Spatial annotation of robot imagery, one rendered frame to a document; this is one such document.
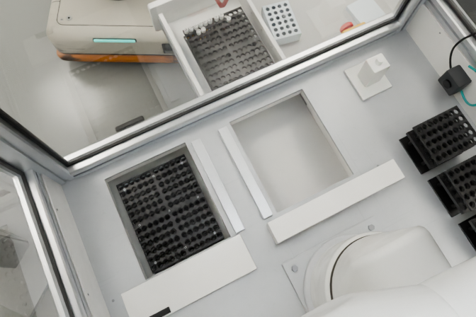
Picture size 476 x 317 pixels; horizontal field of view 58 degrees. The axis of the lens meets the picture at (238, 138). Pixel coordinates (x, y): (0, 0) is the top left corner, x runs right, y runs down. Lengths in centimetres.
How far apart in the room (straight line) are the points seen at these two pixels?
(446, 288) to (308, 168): 73
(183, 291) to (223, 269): 9
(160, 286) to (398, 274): 50
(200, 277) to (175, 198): 20
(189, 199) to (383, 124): 50
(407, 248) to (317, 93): 54
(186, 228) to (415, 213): 52
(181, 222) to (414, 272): 55
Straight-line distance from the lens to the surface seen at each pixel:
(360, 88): 110
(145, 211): 103
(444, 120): 104
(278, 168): 112
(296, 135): 115
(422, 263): 65
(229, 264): 94
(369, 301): 42
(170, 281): 95
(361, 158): 104
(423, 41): 119
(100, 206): 101
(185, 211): 102
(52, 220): 90
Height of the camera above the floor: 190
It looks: 71 degrees down
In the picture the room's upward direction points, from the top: 3 degrees clockwise
